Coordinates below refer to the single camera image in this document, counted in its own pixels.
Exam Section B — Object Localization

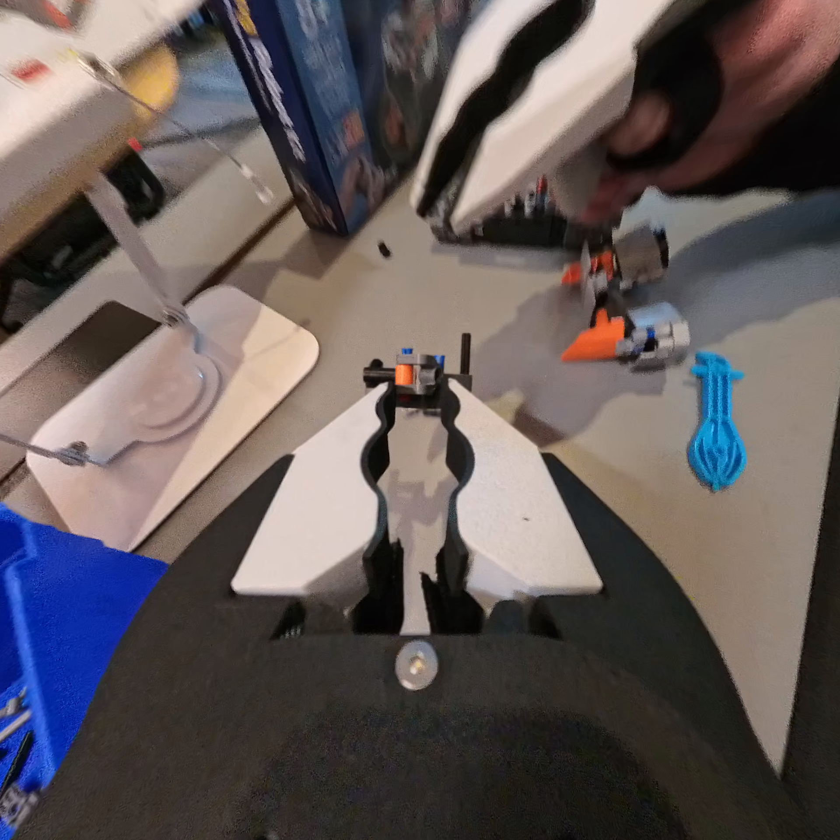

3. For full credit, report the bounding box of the light blue brick separator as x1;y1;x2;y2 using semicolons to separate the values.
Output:
688;351;747;493

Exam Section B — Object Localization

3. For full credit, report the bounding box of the white stand base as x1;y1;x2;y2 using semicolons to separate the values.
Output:
26;172;320;553

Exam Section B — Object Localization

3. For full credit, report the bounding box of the person's right forearm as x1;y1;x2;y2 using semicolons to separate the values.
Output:
663;72;840;199

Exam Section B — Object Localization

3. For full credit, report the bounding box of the grey tracked toy robot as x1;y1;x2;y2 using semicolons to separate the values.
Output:
430;174;618;250

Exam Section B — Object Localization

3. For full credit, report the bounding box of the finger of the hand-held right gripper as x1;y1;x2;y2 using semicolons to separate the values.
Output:
451;0;685;227
409;0;596;216

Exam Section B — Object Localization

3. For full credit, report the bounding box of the printed instruction sheet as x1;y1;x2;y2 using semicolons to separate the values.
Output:
0;0;204;165

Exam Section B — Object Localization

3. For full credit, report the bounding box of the blue robot kit box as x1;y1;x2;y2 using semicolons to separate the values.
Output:
210;0;460;237

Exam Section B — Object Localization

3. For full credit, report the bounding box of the blue storage bin with tag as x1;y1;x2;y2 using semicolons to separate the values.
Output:
0;502;170;811

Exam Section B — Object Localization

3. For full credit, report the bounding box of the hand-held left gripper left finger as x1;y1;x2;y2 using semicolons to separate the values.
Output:
231;384;403;608

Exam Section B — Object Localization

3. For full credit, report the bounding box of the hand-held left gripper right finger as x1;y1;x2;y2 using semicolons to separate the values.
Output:
445;379;603;610

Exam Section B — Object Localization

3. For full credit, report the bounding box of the grey orange brick assembly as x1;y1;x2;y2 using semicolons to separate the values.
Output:
363;333;473;411

